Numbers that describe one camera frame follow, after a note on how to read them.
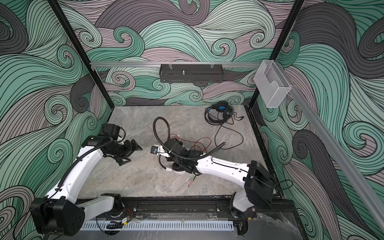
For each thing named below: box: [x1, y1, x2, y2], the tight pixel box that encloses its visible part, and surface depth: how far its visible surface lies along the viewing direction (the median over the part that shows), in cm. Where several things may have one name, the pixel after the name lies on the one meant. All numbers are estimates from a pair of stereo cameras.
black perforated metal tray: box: [159, 64, 224, 83], surface depth 97 cm
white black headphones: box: [157, 154, 187, 175], surface depth 82 cm
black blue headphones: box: [207, 101, 234, 124], surface depth 113 cm
